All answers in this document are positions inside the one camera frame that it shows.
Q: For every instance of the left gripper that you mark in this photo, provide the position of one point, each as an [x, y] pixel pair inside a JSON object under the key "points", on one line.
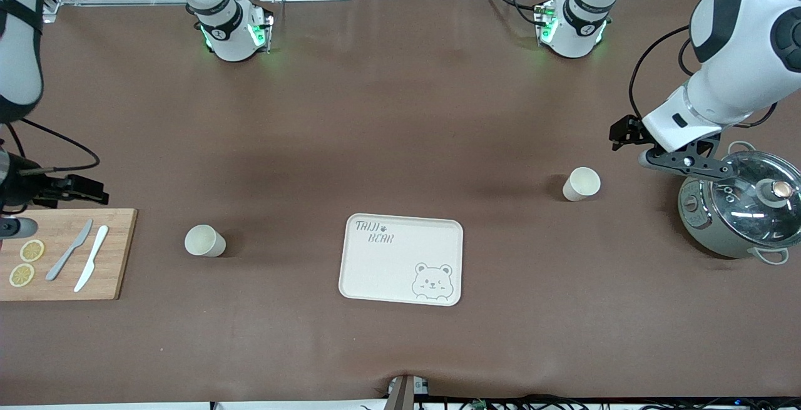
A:
{"points": [[627, 130]]}

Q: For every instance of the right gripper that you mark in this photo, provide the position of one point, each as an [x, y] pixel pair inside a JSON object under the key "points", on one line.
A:
{"points": [[17, 188]]}

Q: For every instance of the white paper cup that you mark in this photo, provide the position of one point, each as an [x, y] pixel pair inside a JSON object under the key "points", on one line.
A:
{"points": [[581, 184], [205, 242]]}

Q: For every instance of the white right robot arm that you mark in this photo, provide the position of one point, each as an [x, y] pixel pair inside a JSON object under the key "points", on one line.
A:
{"points": [[228, 34]]}

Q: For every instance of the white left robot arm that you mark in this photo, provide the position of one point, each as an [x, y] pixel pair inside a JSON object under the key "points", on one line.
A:
{"points": [[744, 78]]}

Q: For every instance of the cream bear print tray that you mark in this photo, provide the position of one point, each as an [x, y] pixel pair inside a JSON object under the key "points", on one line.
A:
{"points": [[388, 272]]}

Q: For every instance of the grey plastic knife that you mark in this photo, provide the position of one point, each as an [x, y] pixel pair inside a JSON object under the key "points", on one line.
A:
{"points": [[69, 250]]}

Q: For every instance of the white plastic knife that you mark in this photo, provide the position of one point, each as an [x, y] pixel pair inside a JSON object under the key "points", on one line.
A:
{"points": [[91, 260]]}

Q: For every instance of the bamboo cutting board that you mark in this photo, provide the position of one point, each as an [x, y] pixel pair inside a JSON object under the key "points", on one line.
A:
{"points": [[119, 253]]}

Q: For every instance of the lemon slice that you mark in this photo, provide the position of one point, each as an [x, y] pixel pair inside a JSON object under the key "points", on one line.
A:
{"points": [[22, 275], [32, 250]]}

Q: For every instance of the grey cooking pot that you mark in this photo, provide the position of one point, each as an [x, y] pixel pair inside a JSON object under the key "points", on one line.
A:
{"points": [[694, 225]]}

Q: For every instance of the glass pot lid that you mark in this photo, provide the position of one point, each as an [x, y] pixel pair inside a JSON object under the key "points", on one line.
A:
{"points": [[751, 216]]}

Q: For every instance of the grey table edge post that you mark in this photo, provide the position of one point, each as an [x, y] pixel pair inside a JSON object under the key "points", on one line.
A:
{"points": [[403, 394]]}

